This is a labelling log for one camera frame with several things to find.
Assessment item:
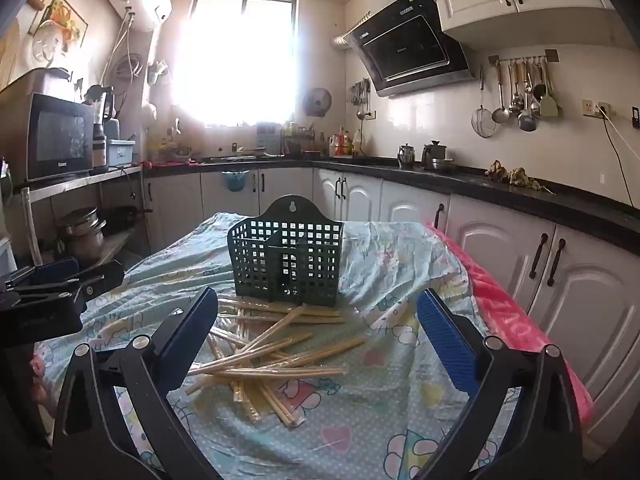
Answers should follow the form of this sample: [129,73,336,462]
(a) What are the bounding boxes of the dried ginger roots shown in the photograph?
[485,160,543,191]

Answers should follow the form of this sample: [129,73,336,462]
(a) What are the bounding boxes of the white lower cabinets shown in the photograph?
[142,167,640,461]

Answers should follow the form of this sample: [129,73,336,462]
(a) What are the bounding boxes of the metal shelf rack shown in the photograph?
[0,165,151,271]

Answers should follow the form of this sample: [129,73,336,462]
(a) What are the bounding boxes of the woven bamboo tray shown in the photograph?
[0,20,21,91]

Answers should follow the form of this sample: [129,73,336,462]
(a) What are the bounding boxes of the fruit wall picture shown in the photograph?
[27,0,90,51]

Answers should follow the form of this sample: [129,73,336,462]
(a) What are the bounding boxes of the wire strainer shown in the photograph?
[471,65,497,138]

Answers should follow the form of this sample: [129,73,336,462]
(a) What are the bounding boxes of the black microwave oven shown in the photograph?
[0,92,96,183]

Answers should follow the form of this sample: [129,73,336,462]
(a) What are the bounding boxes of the pile of chopsticks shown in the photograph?
[187,297,368,428]

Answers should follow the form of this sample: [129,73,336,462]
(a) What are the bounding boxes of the black range hood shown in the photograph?
[347,0,476,98]

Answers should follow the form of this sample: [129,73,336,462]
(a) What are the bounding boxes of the round wall fan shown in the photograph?
[302,87,333,118]

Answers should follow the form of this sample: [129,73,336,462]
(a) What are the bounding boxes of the white cable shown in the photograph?
[600,107,640,161]

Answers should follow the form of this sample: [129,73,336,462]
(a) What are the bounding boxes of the black blender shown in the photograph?
[82,85,117,171]

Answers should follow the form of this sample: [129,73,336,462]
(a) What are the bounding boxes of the blue hanging bin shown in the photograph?
[222,170,250,192]

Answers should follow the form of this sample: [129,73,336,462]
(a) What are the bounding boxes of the cartoon printed light tablecloth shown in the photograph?
[32,211,521,480]

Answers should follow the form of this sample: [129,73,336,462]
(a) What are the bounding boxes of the hanging small kitchen tools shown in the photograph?
[350,79,372,121]

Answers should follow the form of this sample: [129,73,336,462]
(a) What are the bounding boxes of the silver exhaust duct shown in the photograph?
[330,10,373,51]

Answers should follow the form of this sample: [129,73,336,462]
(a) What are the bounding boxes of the steel soup ladle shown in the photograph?
[517,60,538,132]

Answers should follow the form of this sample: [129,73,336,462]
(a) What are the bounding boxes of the white hanging colander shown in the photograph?
[31,20,68,68]

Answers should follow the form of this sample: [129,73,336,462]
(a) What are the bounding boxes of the person's left hand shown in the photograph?
[27,354,51,405]

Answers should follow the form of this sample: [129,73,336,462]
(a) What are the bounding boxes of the water heater hoses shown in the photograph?
[102,7,136,86]

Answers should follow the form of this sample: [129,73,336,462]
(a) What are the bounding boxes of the steel lidded pot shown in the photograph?
[422,140,448,171]

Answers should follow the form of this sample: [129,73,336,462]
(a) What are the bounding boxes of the light blue utensil holder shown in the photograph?
[256,122,281,153]

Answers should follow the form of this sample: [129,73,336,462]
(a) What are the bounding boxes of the green spatula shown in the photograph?
[539,60,560,118]

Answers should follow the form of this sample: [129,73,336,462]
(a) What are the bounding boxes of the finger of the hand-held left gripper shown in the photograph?
[4,257,81,292]
[17,260,126,307]

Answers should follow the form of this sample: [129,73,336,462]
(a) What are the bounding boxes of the black stone countertop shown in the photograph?
[142,152,640,256]

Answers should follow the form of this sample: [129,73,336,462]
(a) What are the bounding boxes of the black frying pan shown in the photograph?
[102,205,153,236]

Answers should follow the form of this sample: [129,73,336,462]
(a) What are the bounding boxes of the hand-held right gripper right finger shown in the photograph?
[416,287,583,480]

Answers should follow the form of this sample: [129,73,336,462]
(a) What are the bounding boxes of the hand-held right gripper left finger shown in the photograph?
[52,286,221,480]

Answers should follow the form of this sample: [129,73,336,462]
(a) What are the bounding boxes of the black spice rack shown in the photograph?
[280,127,316,156]

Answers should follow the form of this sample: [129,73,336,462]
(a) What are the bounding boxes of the steel skimmer ladle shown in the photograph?
[492,62,511,124]

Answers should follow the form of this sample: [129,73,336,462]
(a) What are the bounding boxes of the utensil wall rail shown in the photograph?
[489,50,560,66]

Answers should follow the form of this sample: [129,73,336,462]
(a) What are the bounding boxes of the green plastic utensil basket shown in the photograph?
[227,195,345,308]

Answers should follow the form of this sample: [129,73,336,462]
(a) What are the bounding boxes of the pink cloth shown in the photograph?
[425,222,596,441]

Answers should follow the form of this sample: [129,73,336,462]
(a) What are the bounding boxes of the kitchen window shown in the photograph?
[190,0,300,128]

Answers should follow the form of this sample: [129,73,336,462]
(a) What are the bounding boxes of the light blue plastic box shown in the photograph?
[107,139,137,168]

